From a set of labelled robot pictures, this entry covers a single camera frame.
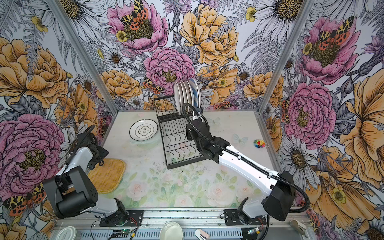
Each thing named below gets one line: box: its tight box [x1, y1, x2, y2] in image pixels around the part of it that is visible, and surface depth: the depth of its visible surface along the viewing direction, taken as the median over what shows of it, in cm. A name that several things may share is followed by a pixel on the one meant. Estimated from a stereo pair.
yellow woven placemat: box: [87, 158, 126, 194], surface depth 91 cm
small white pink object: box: [194, 228, 210, 240], surface depth 70 cm
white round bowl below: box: [159, 221, 184, 240], surface depth 70 cm
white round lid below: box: [56, 226, 77, 240], surface depth 66 cm
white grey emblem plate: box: [129, 118, 159, 141], surface depth 113 cm
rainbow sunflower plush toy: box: [253, 139, 266, 148], surface depth 103 cm
